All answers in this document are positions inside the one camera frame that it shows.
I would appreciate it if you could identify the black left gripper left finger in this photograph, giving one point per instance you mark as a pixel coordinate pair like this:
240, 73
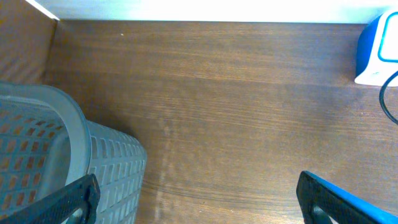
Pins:
77, 202

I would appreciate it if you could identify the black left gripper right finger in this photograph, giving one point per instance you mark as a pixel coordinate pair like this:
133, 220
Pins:
322, 202

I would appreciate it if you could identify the white barcode scanner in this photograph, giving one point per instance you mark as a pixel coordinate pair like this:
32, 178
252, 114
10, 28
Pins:
376, 54

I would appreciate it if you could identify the dark grey plastic basket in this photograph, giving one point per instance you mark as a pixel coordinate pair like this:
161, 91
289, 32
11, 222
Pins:
47, 143

